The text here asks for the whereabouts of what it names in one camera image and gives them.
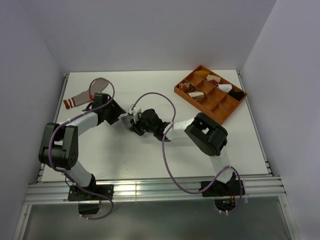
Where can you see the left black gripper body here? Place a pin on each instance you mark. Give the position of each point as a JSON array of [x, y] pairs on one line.
[[113, 111]]

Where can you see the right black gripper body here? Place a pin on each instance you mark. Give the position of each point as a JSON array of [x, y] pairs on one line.
[[141, 127]]

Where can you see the grey sock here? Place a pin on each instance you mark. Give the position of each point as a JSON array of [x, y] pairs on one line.
[[126, 120]]

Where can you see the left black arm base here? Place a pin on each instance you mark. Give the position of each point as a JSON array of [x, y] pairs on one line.
[[90, 200]]

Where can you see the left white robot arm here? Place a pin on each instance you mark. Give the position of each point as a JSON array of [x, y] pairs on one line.
[[59, 148]]

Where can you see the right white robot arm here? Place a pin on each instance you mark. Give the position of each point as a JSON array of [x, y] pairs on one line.
[[209, 137]]

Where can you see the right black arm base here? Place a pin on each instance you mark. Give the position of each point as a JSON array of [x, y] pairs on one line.
[[230, 190]]

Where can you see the beige sock with red stripes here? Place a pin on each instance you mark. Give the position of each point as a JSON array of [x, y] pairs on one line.
[[98, 85]]

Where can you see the brown patterned rolled sock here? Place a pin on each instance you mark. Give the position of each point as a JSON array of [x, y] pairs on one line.
[[186, 86]]

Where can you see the beige brown rolled sock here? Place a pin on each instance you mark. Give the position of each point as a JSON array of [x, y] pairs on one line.
[[196, 95]]

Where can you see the orange compartment tray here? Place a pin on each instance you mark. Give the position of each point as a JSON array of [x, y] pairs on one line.
[[216, 104]]

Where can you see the yellow rolled sock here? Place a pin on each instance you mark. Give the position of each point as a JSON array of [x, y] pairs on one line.
[[202, 73]]

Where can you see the red beige rolled sock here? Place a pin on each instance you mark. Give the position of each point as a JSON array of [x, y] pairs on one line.
[[213, 79]]

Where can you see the white rolled sock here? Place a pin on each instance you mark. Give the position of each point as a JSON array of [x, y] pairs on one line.
[[225, 87]]

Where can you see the black rolled sock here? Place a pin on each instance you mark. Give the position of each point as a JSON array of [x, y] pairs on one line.
[[238, 95]]

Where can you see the aluminium frame rail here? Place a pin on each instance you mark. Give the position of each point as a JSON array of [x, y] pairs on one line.
[[46, 193]]

